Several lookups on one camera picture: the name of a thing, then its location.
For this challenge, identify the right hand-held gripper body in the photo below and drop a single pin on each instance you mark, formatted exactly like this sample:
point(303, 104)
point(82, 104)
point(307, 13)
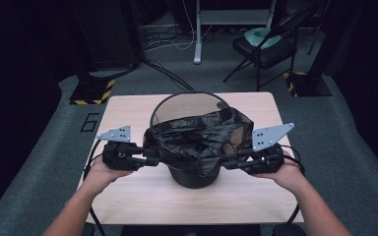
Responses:
point(265, 157)

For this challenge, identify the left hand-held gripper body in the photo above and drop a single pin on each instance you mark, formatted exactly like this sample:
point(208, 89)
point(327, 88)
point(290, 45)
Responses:
point(119, 155)

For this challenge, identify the black plastic trash bag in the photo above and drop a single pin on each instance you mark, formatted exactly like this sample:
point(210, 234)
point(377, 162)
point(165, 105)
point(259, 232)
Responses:
point(197, 141)

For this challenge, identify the black mesh wastebasket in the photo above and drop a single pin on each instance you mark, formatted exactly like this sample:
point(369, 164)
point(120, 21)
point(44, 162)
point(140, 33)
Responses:
point(187, 105)

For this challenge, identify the person's left hand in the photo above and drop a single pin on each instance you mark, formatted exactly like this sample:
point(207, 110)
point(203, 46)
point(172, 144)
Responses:
point(103, 177)

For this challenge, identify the person's right hand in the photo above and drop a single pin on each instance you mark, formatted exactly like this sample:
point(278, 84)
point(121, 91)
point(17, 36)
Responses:
point(285, 178)

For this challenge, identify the black stand with striped base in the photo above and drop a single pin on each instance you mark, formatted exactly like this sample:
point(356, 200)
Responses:
point(90, 91)
point(308, 84)

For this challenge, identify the black armrest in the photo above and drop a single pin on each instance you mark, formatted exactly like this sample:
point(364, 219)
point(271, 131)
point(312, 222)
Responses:
point(87, 230)
point(288, 230)

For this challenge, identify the black folding chair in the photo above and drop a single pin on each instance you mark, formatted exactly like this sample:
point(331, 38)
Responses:
point(269, 54)

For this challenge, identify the green cushion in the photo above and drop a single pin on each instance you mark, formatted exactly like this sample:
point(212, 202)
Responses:
point(259, 35)

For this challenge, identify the black cabinet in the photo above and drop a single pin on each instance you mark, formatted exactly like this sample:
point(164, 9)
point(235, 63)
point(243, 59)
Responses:
point(108, 32)

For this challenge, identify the white metal desk frame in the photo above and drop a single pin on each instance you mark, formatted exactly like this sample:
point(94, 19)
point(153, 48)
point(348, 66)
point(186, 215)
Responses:
point(197, 36)

